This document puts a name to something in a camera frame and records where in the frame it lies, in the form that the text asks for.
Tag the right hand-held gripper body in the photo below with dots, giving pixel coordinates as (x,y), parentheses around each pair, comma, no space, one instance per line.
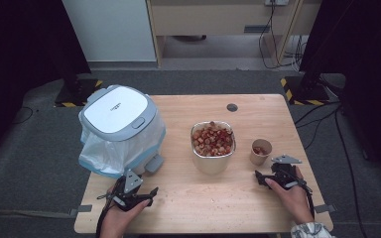
(286,173)

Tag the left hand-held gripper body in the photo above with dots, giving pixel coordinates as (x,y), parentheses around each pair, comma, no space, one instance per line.
(133,181)

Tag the brown paper cup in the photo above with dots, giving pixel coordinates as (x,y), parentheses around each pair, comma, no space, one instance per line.
(257,160)

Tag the metal container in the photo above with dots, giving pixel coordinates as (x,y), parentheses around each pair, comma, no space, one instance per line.
(211,165)

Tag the white grey pedal trash bin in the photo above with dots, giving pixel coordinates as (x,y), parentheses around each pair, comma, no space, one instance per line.
(115,109)

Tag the person's right hand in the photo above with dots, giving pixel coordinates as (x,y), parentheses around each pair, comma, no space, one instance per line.
(294,201)

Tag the person's left hand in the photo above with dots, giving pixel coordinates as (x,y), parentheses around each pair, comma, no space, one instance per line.
(119,218)

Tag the red snacks in cup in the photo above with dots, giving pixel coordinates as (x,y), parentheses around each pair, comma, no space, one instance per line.
(260,151)

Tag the white plastic bin bag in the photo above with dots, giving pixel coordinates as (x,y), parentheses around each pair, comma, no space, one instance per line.
(112,148)

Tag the pile of red beige snacks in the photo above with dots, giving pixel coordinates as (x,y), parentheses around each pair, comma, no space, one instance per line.
(211,139)

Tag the grey table grommet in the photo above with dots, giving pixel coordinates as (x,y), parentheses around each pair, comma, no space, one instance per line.
(232,107)

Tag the striped black stand base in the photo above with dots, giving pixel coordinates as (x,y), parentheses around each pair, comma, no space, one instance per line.
(306,94)
(79,94)

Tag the black curtain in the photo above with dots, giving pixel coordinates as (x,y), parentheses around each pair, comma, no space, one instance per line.
(20,49)
(360,49)

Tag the white cabinet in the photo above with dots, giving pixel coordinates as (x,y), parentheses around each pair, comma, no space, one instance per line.
(112,29)

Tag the light wooden desk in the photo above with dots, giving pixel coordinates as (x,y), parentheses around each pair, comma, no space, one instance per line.
(211,20)

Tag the white power strip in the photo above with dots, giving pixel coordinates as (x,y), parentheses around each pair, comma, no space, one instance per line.
(276,2)

